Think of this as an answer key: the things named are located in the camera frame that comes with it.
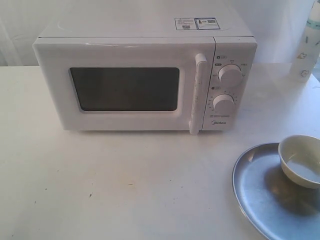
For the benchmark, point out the cream ceramic bowl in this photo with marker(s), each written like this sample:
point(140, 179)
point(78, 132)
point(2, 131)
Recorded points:
point(300, 160)

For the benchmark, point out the white microwave oven body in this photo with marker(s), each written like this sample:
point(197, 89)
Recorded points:
point(233, 42)

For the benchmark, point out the white lower timer knob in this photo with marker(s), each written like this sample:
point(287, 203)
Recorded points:
point(223, 104)

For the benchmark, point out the white upper power knob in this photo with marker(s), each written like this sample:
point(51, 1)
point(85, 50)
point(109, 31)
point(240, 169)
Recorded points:
point(230, 75)

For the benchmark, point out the round metal tray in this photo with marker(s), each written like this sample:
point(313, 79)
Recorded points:
point(277, 207)

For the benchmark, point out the white patterned bottle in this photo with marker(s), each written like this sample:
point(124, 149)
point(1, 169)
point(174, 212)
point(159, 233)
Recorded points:
point(308, 50)

